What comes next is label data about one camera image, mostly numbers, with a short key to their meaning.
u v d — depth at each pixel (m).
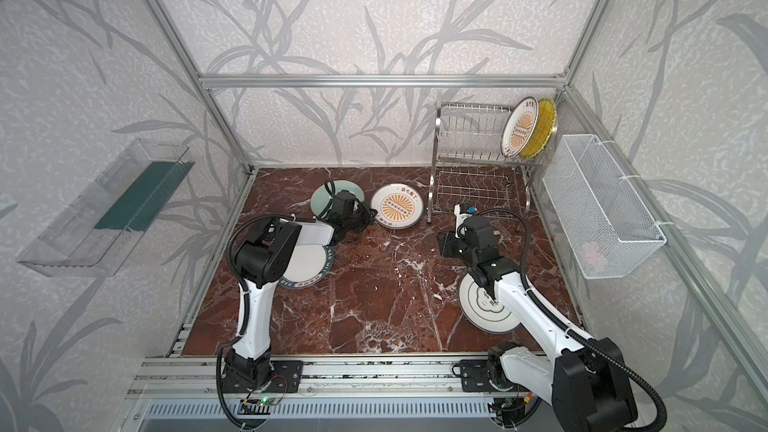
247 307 0.59
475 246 0.64
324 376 0.75
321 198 1.12
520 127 0.86
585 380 0.39
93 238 0.64
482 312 0.84
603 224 0.63
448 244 0.74
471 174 1.16
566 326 0.44
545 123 0.81
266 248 0.58
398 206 1.08
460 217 0.75
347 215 0.87
